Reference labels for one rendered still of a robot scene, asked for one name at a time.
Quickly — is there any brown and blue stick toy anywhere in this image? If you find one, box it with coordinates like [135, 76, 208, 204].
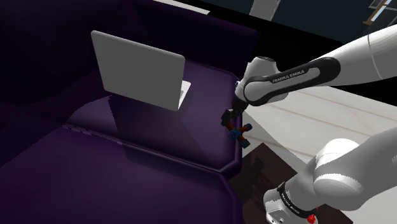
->
[226, 122, 253, 148]

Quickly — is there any dark brown robot stand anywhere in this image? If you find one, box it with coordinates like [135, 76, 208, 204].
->
[228, 142, 354, 224]

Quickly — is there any grey open laptop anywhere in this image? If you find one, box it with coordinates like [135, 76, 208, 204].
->
[90, 30, 192, 112]

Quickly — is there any dark purple sofa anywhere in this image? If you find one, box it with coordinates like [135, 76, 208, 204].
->
[0, 0, 261, 224]

